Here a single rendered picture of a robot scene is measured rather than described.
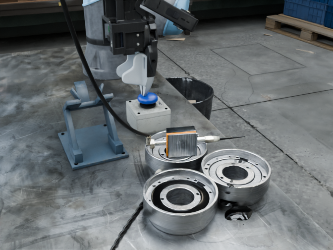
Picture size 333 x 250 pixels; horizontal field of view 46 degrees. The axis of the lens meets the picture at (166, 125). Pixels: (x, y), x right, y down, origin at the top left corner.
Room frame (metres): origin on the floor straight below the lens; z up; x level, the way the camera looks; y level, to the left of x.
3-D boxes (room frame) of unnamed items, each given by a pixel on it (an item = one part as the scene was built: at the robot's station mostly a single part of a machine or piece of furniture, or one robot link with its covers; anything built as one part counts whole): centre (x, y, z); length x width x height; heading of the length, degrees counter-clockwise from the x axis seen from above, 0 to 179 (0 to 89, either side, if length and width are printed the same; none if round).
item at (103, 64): (1.02, 0.15, 0.85); 0.15 x 0.15 x 0.10
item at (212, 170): (0.50, -0.11, 0.82); 0.08 x 0.08 x 0.02
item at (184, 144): (0.55, -0.02, 0.85); 0.05 x 0.02 x 0.04; 99
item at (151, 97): (0.70, 0.04, 0.84); 0.04 x 0.04 x 0.05
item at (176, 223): (0.44, -0.02, 0.82); 0.10 x 0.10 x 0.04
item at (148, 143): (0.56, -0.05, 0.85); 0.17 x 0.02 x 0.04; 99
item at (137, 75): (0.68, 0.05, 0.91); 0.06 x 0.03 x 0.09; 112
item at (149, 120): (0.71, 0.04, 0.82); 0.08 x 0.07 x 0.05; 22
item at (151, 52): (0.68, 0.03, 0.96); 0.05 x 0.02 x 0.09; 22
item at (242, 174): (0.50, -0.11, 0.82); 0.10 x 0.10 x 0.04
